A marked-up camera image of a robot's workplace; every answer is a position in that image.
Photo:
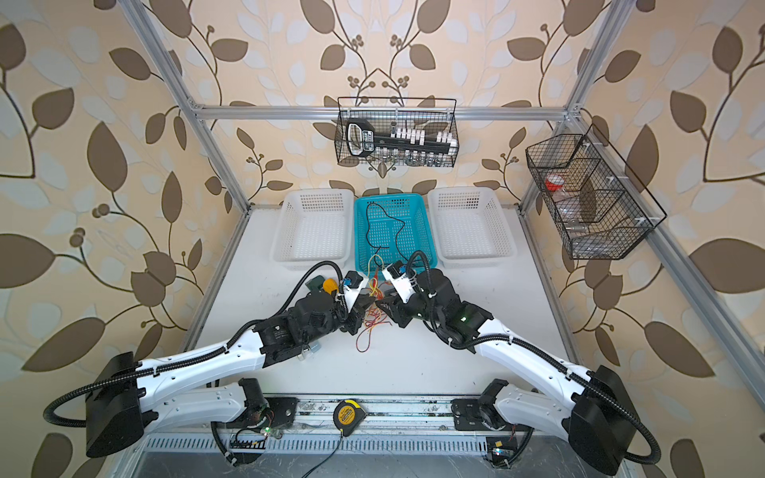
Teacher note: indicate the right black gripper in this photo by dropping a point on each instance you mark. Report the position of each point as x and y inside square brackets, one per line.
[403, 308]

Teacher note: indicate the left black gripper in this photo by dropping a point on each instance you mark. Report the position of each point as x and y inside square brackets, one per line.
[349, 313]

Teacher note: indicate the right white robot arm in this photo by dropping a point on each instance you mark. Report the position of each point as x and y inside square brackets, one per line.
[591, 409]

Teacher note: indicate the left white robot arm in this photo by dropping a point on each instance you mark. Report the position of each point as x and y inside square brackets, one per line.
[130, 397]

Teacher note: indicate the green pipe wrench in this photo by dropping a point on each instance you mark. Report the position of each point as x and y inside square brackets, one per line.
[315, 284]

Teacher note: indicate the grey blue stapler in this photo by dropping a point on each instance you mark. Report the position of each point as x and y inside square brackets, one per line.
[309, 350]

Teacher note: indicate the teal plastic basket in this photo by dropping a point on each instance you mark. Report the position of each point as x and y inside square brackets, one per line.
[390, 228]

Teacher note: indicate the left white plastic basket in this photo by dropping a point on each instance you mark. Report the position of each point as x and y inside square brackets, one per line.
[314, 225]

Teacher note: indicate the white plastic basket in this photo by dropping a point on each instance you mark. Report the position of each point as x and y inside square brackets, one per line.
[314, 225]
[469, 227]

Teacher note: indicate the yellow tape measure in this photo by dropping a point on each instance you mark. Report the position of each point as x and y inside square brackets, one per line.
[347, 416]

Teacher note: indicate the right white plastic basket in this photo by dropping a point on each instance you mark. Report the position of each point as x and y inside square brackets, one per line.
[469, 227]

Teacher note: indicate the red item in basket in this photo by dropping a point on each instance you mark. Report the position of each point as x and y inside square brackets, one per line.
[554, 182]

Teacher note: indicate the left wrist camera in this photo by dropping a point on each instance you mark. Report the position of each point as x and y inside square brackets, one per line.
[352, 286]

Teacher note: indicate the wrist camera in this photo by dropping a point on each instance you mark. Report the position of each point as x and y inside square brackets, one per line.
[403, 281]
[352, 286]

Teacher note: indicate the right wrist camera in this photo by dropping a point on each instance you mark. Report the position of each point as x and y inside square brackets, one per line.
[403, 281]

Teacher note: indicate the aluminium frame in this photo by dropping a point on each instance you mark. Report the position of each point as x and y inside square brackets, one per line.
[739, 350]

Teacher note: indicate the back black wire basket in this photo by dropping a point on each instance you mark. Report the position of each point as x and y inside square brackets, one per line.
[430, 113]

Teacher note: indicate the black wire basket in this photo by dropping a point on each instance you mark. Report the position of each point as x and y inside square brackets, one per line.
[430, 113]
[605, 209]

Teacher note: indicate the right black wire basket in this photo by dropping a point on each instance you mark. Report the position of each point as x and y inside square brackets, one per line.
[605, 209]

